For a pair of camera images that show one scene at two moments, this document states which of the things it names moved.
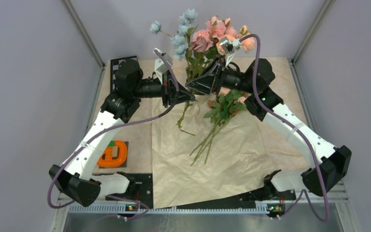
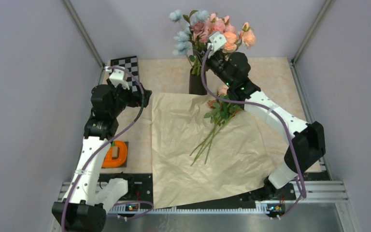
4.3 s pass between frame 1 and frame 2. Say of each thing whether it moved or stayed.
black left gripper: moved
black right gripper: moved
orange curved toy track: stayed
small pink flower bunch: stayed
